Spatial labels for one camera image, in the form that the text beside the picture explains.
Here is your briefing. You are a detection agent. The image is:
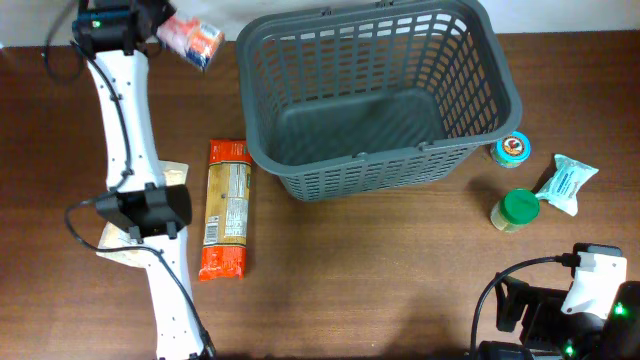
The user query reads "orange spaghetti packet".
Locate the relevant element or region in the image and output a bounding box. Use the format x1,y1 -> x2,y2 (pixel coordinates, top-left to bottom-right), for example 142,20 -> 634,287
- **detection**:
198,139 -> 252,281

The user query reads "light green wipes packet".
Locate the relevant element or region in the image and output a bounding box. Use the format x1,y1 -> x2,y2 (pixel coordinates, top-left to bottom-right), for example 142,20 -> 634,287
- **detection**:
535,154 -> 599,216

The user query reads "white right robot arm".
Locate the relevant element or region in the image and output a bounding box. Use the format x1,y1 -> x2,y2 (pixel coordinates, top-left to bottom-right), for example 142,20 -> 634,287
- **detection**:
475,277 -> 639,360

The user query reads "black right camera cable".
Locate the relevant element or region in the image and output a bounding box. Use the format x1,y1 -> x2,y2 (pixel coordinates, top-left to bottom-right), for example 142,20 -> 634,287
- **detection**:
468,253 -> 581,360

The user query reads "grey plastic shopping basket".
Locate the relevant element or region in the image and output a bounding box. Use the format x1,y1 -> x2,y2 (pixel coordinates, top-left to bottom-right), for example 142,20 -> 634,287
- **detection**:
236,0 -> 523,202

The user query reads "beige powder pouch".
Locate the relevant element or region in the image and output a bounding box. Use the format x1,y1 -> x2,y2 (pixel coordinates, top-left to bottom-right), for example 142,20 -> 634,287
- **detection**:
96,161 -> 189,268

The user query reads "black left camera cable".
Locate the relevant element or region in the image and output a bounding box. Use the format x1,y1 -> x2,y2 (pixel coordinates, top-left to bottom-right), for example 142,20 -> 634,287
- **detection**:
42,0 -> 216,359

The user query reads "Kleenex tissue multipack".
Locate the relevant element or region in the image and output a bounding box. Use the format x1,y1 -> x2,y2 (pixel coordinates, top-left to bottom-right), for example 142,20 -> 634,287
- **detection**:
156,11 -> 225,71

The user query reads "black camera cable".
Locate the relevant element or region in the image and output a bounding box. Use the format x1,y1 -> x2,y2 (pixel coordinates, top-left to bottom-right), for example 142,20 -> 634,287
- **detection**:
42,0 -> 216,359
468,253 -> 581,360

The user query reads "blue rooster tin can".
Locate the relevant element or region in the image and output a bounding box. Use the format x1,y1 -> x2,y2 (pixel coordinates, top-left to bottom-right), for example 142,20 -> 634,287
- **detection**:
490,131 -> 531,168

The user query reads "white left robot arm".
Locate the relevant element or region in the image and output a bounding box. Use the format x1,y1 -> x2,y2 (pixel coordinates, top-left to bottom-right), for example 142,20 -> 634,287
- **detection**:
72,1 -> 216,359

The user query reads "green lid glass jar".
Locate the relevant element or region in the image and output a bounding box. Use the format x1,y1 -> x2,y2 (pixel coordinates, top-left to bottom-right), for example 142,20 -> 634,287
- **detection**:
490,188 -> 540,233

